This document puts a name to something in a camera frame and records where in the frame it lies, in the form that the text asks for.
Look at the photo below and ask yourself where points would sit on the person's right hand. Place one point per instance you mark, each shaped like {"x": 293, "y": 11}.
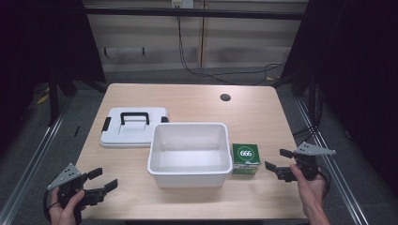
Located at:
{"x": 309, "y": 189}

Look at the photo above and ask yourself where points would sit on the white wall power outlet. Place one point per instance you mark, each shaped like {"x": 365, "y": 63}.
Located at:
{"x": 182, "y": 3}

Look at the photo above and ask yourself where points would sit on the white plastic storage box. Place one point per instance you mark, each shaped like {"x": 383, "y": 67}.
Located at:
{"x": 189, "y": 156}

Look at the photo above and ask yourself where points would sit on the metal floor rail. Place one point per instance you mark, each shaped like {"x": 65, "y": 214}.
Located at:
{"x": 334, "y": 175}
{"x": 34, "y": 162}

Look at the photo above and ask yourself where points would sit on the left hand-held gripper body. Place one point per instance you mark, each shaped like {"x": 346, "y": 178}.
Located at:
{"x": 67, "y": 175}

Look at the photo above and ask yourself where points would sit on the green cardboard box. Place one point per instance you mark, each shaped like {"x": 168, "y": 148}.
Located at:
{"x": 246, "y": 157}

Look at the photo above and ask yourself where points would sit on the black horizontal bar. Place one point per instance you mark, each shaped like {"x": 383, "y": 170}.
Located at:
{"x": 194, "y": 13}

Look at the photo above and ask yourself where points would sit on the dark curtain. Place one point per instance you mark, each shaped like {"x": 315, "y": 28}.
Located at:
{"x": 37, "y": 40}
{"x": 359, "y": 62}

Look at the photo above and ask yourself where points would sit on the small black floor piece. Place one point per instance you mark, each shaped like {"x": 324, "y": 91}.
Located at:
{"x": 77, "y": 131}

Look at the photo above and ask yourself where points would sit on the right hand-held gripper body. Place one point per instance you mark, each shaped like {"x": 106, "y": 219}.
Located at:
{"x": 308, "y": 157}

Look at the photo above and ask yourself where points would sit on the black stand post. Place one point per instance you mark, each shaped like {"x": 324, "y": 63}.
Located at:
{"x": 53, "y": 100}
{"x": 312, "y": 100}

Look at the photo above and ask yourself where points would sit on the person's left hand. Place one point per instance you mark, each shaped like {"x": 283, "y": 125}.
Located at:
{"x": 64, "y": 212}

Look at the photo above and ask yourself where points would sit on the yellow floor tape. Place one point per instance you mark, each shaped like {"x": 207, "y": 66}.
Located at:
{"x": 42, "y": 99}

